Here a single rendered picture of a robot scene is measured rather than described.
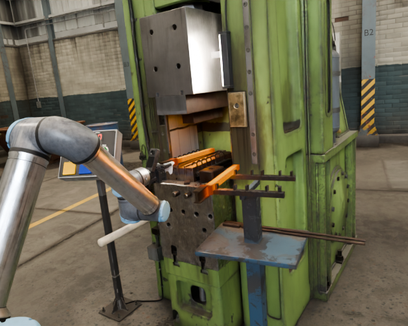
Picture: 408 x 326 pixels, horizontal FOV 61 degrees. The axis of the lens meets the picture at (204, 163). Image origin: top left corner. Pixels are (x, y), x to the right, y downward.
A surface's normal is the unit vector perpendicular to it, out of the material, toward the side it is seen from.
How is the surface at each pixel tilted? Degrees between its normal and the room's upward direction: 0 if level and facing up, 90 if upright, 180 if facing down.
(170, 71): 90
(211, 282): 90
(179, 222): 90
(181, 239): 90
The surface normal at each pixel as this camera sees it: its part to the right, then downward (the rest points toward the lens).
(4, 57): 0.91, 0.00
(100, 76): -0.35, 0.23
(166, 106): -0.56, 0.23
